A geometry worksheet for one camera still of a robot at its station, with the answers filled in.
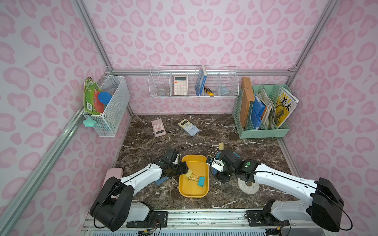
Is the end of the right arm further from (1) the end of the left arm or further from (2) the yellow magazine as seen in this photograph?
(2) the yellow magazine

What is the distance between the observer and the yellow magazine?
3.12 feet

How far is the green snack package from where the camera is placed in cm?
68
